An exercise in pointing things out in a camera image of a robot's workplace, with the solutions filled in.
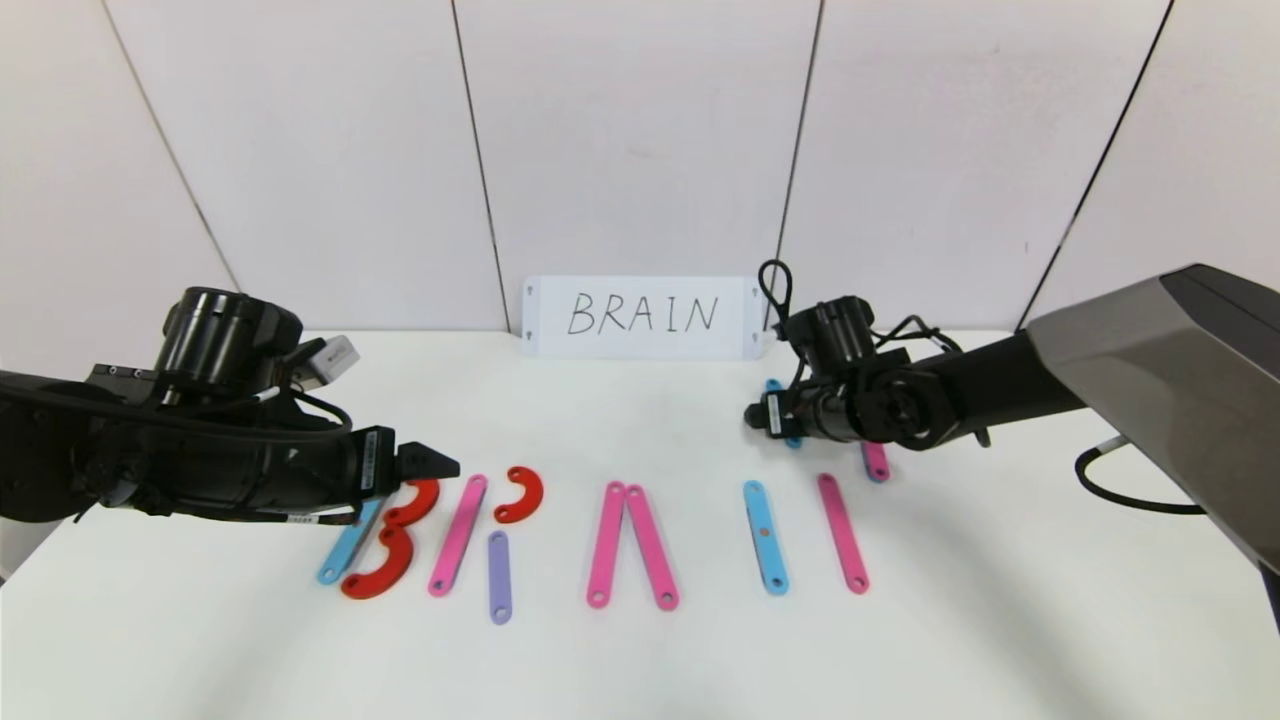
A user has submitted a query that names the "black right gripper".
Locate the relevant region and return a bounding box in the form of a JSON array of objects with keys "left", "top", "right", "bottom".
[{"left": 743, "top": 385, "right": 845, "bottom": 440}]

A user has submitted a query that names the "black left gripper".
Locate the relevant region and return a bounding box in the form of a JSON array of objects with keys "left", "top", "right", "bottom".
[{"left": 291, "top": 425, "right": 461, "bottom": 513}]

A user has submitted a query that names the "light blue medium bar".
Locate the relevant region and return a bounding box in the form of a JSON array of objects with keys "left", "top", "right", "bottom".
[{"left": 765, "top": 378, "right": 804, "bottom": 450}]

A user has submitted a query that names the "small red curved piece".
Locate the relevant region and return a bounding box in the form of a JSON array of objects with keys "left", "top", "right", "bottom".
[
  {"left": 383, "top": 478, "right": 442, "bottom": 529},
  {"left": 493, "top": 466, "right": 545, "bottom": 525}
]

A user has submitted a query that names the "short purple bar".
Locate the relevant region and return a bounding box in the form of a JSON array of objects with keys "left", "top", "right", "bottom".
[{"left": 487, "top": 530, "right": 514, "bottom": 625}]

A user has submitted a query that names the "white sign reading BRAIN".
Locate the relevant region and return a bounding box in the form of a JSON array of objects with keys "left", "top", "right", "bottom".
[{"left": 522, "top": 276, "right": 764, "bottom": 360}]

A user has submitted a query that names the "light blue long flat bar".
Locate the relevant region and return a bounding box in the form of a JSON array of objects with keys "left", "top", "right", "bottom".
[
  {"left": 317, "top": 495, "right": 386, "bottom": 587},
  {"left": 742, "top": 480, "right": 790, "bottom": 597}
]

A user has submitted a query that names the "large red curved piece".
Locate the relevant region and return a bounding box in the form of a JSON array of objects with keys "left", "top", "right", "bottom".
[{"left": 339, "top": 524, "right": 416, "bottom": 601}]

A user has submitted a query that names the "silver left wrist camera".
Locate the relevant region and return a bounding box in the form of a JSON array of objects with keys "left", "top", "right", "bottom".
[{"left": 303, "top": 336, "right": 360, "bottom": 387}]

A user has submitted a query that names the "black looped right arm cable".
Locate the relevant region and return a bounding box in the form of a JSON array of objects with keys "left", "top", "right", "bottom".
[{"left": 758, "top": 260, "right": 795, "bottom": 333}]

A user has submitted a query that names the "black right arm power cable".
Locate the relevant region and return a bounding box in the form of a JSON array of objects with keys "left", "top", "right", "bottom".
[{"left": 1075, "top": 437, "right": 1207, "bottom": 516}]

